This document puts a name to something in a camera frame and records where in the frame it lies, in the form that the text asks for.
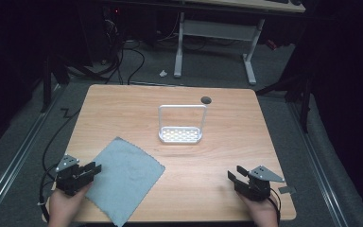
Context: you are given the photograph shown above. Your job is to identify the black floor cables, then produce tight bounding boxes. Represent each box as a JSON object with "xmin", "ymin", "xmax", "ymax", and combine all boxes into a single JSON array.
[{"xmin": 65, "ymin": 18, "xmax": 147, "ymax": 85}]

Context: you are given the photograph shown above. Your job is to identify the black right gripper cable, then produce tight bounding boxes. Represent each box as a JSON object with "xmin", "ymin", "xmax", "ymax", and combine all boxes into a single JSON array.
[{"xmin": 268, "ymin": 186, "xmax": 282, "ymax": 225}]

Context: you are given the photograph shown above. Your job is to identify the metal floor rail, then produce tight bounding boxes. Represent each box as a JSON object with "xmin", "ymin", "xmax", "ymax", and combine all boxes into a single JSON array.
[
  {"xmin": 287, "ymin": 102, "xmax": 350, "ymax": 227},
  {"xmin": 0, "ymin": 84, "xmax": 64, "ymax": 218}
]

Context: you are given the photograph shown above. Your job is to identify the white-framed desk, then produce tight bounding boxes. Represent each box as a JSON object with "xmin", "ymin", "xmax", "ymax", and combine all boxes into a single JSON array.
[{"xmin": 173, "ymin": 0, "xmax": 307, "ymax": 86}]

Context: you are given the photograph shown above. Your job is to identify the person's right hand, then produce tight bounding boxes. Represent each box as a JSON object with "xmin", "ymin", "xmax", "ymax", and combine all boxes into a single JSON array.
[{"xmin": 237, "ymin": 192, "xmax": 280, "ymax": 227}]

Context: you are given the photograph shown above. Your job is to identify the white wire rack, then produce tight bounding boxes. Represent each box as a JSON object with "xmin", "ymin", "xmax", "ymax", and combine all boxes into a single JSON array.
[{"xmin": 157, "ymin": 103, "xmax": 208, "ymax": 145}]

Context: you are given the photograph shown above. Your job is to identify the black metal stand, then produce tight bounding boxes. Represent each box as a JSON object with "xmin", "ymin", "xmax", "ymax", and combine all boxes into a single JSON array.
[
  {"xmin": 255, "ymin": 70, "xmax": 314, "ymax": 134},
  {"xmin": 40, "ymin": 51, "xmax": 71, "ymax": 114}
]

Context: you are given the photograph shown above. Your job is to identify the grey tape piece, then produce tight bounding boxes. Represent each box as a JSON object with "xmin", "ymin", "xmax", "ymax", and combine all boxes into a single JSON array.
[{"xmin": 277, "ymin": 185, "xmax": 297, "ymax": 195}]

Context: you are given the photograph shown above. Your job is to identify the person's left hand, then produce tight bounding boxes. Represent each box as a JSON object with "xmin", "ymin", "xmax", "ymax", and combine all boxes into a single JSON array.
[{"xmin": 47, "ymin": 183, "xmax": 93, "ymax": 227}]

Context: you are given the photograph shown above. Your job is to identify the grey cloth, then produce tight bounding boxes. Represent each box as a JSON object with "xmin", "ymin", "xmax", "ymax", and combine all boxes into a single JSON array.
[{"xmin": 84, "ymin": 135, "xmax": 166, "ymax": 227}]

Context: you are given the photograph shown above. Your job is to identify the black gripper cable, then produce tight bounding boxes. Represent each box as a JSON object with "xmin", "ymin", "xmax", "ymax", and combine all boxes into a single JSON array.
[
  {"xmin": 38, "ymin": 108, "xmax": 82, "ymax": 223},
  {"xmin": 268, "ymin": 186, "xmax": 282, "ymax": 225}
]

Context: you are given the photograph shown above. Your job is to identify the black computer tower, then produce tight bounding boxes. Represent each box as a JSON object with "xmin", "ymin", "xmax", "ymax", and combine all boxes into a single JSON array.
[{"xmin": 83, "ymin": 4, "xmax": 125, "ymax": 65}]

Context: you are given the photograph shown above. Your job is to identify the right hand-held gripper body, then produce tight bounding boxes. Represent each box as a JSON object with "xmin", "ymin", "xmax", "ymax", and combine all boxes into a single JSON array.
[{"xmin": 233, "ymin": 165, "xmax": 286, "ymax": 202}]

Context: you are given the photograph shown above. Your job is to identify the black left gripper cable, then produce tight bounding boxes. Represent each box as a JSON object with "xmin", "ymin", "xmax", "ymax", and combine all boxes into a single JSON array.
[{"xmin": 38, "ymin": 108, "xmax": 82, "ymax": 223}]

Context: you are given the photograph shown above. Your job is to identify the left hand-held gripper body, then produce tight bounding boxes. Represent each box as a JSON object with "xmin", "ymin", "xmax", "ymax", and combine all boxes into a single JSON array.
[{"xmin": 55, "ymin": 153, "xmax": 93, "ymax": 197}]

